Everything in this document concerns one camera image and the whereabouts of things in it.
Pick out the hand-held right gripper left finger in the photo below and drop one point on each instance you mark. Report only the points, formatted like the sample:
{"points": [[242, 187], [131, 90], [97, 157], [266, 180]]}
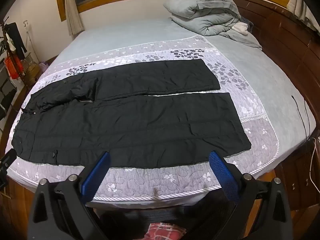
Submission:
{"points": [[96, 177]]}

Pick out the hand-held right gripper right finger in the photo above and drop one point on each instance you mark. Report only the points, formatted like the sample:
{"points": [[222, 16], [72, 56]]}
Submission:
{"points": [[223, 177]]}

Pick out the black pants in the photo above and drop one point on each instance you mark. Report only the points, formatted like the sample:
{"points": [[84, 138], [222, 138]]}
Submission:
{"points": [[125, 120]]}

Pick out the grey floral bedspread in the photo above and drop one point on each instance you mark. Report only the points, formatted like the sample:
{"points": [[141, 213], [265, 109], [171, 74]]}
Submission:
{"points": [[150, 182]]}

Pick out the red plaid cloth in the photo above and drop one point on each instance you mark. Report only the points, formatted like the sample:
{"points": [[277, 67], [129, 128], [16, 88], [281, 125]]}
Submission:
{"points": [[165, 231]]}

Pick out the red bag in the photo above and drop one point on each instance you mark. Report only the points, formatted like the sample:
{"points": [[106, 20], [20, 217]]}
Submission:
{"points": [[12, 67]]}

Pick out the bed with grey-blue sheet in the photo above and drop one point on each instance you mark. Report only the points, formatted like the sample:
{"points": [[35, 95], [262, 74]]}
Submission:
{"points": [[262, 80]]}

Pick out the black hanging garment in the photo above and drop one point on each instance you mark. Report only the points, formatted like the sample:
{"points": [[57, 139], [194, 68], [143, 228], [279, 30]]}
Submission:
{"points": [[16, 37]]}

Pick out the wooden coat rack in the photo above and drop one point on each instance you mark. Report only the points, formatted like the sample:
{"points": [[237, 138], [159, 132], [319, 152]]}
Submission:
{"points": [[3, 33]]}

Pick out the dark wooden headboard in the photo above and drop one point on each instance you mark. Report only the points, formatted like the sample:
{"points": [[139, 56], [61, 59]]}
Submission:
{"points": [[287, 42]]}

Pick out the white cloth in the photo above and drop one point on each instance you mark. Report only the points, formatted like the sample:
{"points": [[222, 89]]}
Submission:
{"points": [[240, 28]]}

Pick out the grey folded duvet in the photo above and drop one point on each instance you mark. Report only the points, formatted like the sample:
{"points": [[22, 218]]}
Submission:
{"points": [[207, 12]]}

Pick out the beige curtain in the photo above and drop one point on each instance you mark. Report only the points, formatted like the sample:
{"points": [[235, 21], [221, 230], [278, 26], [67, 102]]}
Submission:
{"points": [[72, 12]]}

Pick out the white curtain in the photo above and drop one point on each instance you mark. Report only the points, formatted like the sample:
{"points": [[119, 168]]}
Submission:
{"points": [[300, 7]]}

